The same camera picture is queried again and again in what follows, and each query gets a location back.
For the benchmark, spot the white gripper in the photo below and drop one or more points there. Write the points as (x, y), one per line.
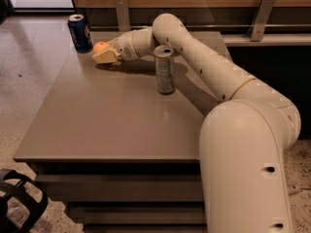
(124, 48)

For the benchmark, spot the orange fruit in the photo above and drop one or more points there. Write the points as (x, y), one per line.
(100, 46)

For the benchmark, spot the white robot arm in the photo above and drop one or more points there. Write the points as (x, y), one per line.
(242, 140)

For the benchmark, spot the blue pepsi can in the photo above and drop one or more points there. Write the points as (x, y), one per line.
(79, 32)

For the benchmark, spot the silver energy drink can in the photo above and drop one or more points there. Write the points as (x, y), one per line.
(164, 63)

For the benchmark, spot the grey drawer cabinet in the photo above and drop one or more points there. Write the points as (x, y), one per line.
(112, 121)

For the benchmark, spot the top grey drawer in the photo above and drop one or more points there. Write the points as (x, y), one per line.
(118, 188)

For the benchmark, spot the grey drawer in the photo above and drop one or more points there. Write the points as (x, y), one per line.
(118, 188)
(142, 214)

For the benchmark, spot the middle grey drawer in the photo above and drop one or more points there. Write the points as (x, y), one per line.
(142, 214)

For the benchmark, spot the right metal bracket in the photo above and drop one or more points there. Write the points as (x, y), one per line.
(257, 28)

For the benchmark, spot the black chair frame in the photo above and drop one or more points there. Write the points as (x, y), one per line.
(19, 211)

